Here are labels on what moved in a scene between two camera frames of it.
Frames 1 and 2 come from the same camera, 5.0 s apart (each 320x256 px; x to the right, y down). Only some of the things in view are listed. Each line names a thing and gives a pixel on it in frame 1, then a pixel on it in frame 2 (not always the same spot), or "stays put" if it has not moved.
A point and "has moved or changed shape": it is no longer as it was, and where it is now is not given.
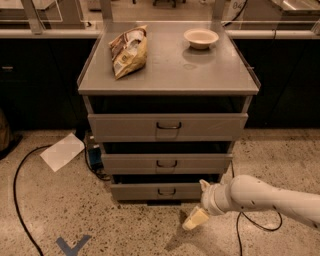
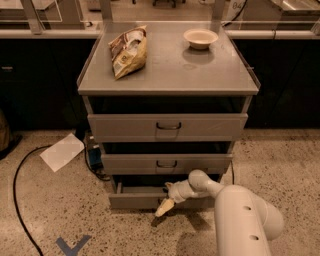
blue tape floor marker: x=67 y=250 stays put
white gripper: x=209 y=199 to x=177 y=193
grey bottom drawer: x=155 y=191 has moved or changed shape
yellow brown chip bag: x=129 y=52 stays put
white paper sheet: x=62 y=152 stays put
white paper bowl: x=200 y=38 stays put
